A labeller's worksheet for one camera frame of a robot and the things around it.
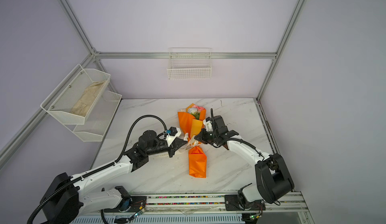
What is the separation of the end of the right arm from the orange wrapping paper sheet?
0.05 m

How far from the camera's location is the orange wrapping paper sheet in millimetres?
814

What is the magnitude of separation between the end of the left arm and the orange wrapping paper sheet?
0.20 m

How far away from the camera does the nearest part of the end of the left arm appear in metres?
0.59

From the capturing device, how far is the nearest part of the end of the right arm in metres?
0.64
